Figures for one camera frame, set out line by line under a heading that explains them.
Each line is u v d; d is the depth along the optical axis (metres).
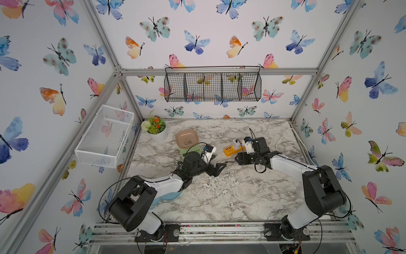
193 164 0.66
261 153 0.72
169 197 0.84
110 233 0.75
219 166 0.76
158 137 1.03
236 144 0.98
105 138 0.85
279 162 0.61
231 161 0.98
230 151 1.01
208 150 0.73
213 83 0.98
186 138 1.05
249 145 0.84
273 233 0.73
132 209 0.43
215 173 0.75
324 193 0.45
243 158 0.82
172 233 0.73
